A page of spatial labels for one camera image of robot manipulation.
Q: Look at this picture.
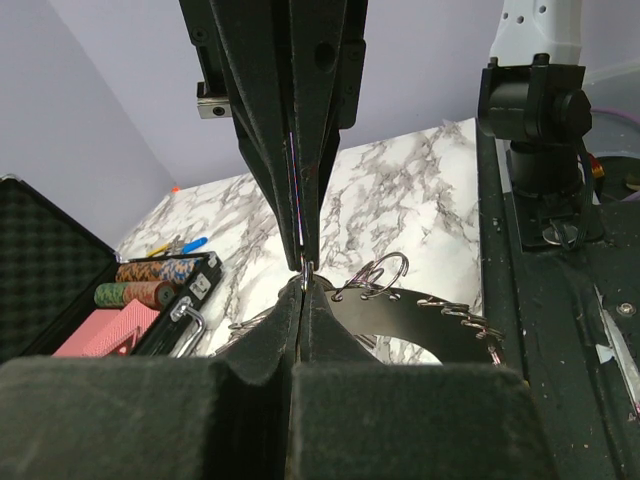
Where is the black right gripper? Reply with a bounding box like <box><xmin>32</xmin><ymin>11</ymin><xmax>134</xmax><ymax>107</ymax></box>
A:
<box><xmin>180</xmin><ymin>1</ymin><xmax>368</xmax><ymax>271</ymax></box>

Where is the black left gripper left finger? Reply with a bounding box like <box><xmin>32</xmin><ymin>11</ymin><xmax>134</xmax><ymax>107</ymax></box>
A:
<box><xmin>1</xmin><ymin>285</ymin><xmax>303</xmax><ymax>479</ymax></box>

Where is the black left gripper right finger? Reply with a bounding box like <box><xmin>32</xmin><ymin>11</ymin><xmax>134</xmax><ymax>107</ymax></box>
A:
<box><xmin>289</xmin><ymin>285</ymin><xmax>556</xmax><ymax>480</ymax></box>

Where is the round metal keyring disc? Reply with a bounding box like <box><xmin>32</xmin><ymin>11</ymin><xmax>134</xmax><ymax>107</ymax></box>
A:
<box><xmin>214</xmin><ymin>252</ymin><xmax>506</xmax><ymax>369</ymax></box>

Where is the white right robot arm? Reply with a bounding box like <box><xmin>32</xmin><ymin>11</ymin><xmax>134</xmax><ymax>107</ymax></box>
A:
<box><xmin>181</xmin><ymin>1</ymin><xmax>593</xmax><ymax>273</ymax></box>

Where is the pink playing card deck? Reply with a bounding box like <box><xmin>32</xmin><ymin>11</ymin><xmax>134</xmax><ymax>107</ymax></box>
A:
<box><xmin>53</xmin><ymin>309</ymin><xmax>120</xmax><ymax>357</ymax></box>

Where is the loose pink playing cards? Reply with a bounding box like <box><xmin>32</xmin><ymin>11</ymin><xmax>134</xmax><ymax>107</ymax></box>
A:
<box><xmin>81</xmin><ymin>300</ymin><xmax>159</xmax><ymax>357</ymax></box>

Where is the green chip stack right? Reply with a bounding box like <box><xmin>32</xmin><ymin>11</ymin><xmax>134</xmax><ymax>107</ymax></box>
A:
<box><xmin>93</xmin><ymin>282</ymin><xmax>128</xmax><ymax>309</ymax></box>

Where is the red chip stack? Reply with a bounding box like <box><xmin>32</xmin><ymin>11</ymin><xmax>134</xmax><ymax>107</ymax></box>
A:
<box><xmin>123</xmin><ymin>281</ymin><xmax>176</xmax><ymax>310</ymax></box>

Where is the black poker chip case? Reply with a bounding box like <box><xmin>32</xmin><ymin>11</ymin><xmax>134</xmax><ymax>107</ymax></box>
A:
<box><xmin>1</xmin><ymin>176</ymin><xmax>223</xmax><ymax>362</ymax></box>

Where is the orange black chip stack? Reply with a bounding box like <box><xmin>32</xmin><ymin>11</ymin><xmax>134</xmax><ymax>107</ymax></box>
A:
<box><xmin>115</xmin><ymin>258</ymin><xmax>200</xmax><ymax>285</ymax></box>

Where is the yellow key tag far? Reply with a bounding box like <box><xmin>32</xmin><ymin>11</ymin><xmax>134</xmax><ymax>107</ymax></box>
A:
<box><xmin>146</xmin><ymin>243</ymin><xmax>171</xmax><ymax>258</ymax></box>

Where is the blue key tag far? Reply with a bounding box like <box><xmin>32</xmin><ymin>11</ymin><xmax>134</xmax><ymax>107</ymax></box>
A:
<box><xmin>181</xmin><ymin>237</ymin><xmax>208</xmax><ymax>254</ymax></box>

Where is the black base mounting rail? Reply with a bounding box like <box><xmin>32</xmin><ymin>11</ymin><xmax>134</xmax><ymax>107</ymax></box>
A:
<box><xmin>476</xmin><ymin>135</ymin><xmax>639</xmax><ymax>479</ymax></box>

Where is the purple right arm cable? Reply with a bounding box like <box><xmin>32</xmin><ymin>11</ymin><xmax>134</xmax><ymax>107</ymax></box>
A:
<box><xmin>592</xmin><ymin>107</ymin><xmax>640</xmax><ymax>126</ymax></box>

